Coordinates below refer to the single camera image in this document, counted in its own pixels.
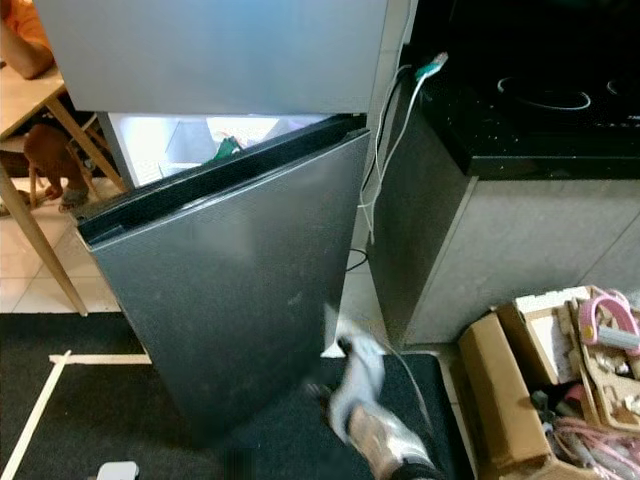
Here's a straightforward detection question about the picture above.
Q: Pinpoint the person in orange shirt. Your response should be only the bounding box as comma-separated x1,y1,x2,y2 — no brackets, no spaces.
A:
0,0,103,213

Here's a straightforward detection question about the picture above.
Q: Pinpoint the pink cable bundle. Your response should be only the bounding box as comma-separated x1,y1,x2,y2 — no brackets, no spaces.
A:
545,412,640,480

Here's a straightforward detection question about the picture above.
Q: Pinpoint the wooden dining table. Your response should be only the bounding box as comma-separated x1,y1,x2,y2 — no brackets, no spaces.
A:
0,63,133,318

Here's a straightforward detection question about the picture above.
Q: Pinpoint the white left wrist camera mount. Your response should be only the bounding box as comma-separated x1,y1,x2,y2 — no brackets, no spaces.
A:
97,460,142,480

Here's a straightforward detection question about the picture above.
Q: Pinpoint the green package in fridge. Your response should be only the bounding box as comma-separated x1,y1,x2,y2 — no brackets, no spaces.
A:
209,134,247,164

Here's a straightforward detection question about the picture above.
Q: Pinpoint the grey fridge main door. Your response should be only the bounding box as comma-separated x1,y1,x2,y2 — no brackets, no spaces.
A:
74,112,373,439

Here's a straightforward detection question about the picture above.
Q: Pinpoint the grey kitchen counter cabinet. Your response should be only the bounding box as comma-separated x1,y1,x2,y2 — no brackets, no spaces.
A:
364,60,640,348

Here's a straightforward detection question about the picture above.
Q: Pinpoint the black induction cooktop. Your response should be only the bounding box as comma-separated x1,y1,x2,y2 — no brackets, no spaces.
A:
398,0,640,183

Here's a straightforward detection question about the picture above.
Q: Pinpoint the white cable with teal plug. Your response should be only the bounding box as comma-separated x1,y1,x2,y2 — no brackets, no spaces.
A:
359,51,450,243

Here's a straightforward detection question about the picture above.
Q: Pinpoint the open cardboard box with clutter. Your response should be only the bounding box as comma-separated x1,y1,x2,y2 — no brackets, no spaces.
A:
498,284,640,433

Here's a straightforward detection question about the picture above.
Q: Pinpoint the grey fridge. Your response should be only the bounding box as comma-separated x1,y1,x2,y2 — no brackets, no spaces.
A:
98,110,346,193

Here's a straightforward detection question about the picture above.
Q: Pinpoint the long brown cardboard box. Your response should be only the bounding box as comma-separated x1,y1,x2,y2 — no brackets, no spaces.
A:
457,311,553,476

